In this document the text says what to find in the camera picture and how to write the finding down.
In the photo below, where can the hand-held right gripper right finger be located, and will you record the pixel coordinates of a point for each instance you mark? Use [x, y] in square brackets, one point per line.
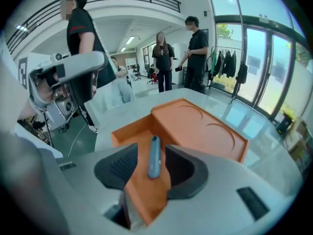
[207, 204]

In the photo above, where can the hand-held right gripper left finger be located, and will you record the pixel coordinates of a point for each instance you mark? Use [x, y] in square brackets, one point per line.
[97, 180]

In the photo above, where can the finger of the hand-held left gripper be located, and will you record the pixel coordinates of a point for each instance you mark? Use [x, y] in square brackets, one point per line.
[85, 62]

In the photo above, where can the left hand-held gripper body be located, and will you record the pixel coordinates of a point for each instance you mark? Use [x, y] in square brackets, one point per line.
[23, 72]

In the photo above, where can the blue-grey object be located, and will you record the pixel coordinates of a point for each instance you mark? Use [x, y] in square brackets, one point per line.
[154, 158]

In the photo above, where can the orange box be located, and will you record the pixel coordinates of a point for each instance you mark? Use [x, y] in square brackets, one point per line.
[195, 131]

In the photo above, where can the person's left forearm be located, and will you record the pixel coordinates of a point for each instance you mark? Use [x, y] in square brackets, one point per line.
[25, 112]

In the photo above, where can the person's left hand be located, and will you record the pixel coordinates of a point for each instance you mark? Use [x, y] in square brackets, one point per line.
[45, 92]

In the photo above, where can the red office chair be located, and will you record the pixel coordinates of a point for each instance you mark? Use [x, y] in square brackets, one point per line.
[154, 79]

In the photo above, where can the white marble table black legs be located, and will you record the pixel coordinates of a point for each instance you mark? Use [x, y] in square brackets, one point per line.
[256, 136]

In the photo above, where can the black phone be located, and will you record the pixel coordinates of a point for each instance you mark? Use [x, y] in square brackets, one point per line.
[178, 69]

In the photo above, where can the black balcony railing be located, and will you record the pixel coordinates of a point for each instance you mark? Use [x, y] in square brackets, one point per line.
[179, 7]

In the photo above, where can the open cardboard box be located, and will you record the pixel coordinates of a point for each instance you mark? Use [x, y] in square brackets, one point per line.
[297, 141]

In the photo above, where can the black bin yellow lid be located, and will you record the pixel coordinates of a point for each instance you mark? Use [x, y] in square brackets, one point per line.
[284, 124]

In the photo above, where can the clothes rack with hanging coats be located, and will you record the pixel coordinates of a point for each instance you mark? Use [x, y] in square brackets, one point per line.
[228, 62]

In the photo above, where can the glass double door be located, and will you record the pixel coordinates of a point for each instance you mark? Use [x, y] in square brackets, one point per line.
[256, 57]

